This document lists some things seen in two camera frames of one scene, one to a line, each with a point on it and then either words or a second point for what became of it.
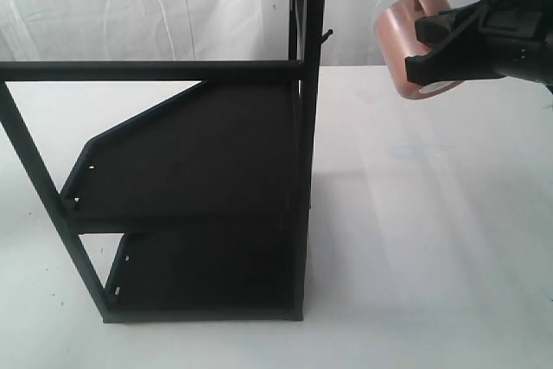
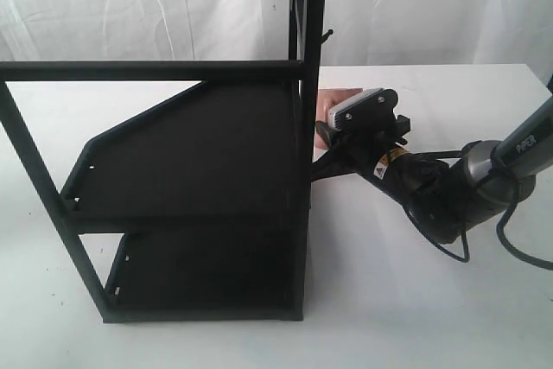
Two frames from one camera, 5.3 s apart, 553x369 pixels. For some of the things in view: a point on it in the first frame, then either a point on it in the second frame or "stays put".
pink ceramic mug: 395,28 -> 326,99
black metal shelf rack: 212,186 stays put
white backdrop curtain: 216,25 stays put
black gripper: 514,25 -> 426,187
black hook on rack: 326,35 stays put
